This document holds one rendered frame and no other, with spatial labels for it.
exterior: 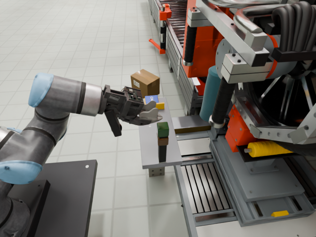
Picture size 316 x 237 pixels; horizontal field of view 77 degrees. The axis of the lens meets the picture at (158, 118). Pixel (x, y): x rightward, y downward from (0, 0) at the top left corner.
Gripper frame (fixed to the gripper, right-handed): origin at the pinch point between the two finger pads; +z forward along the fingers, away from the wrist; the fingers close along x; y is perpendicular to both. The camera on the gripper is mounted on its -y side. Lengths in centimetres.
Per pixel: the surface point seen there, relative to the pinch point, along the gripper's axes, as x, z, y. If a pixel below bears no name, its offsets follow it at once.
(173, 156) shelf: -0.5, 16.3, -18.6
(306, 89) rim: -7.3, 37.5, 28.6
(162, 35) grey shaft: 167, 57, -20
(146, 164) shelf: -1.9, 5.4, -23.8
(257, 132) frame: -8.0, 35.0, 8.6
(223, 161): 10, 61, -31
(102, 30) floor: 270, 7, -73
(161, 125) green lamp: -1.0, 2.3, -2.0
